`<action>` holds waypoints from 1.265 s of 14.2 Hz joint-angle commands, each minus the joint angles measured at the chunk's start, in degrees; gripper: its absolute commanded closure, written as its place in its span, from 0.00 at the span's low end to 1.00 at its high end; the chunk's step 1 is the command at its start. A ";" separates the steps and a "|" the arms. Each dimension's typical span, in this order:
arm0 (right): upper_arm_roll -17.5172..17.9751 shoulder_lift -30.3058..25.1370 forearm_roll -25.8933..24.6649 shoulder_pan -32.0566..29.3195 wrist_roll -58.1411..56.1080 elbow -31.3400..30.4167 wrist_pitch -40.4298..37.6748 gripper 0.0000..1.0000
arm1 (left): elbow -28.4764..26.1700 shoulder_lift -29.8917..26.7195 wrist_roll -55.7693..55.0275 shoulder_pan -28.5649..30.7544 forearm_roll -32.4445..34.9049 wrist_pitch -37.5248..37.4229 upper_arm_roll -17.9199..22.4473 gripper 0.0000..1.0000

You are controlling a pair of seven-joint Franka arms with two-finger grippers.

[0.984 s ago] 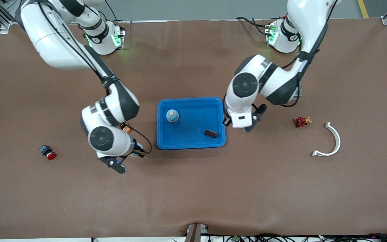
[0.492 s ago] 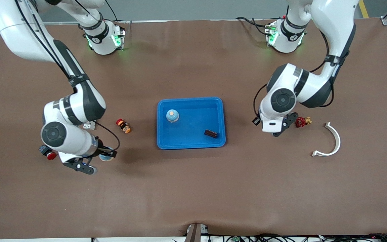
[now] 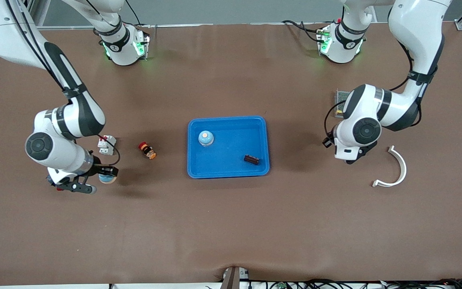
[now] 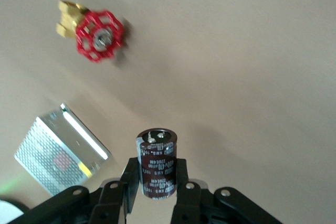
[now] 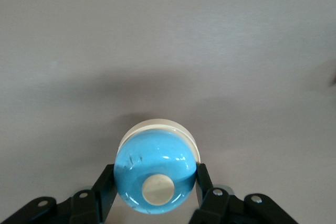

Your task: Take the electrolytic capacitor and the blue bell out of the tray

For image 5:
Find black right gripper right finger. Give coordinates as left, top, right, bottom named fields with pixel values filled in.
left=193, top=163, right=300, bottom=224

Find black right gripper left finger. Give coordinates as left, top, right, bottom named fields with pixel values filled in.
left=0, top=163, right=118, bottom=224

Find blue desk bell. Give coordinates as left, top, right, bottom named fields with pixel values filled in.
left=114, top=118, right=202, bottom=213

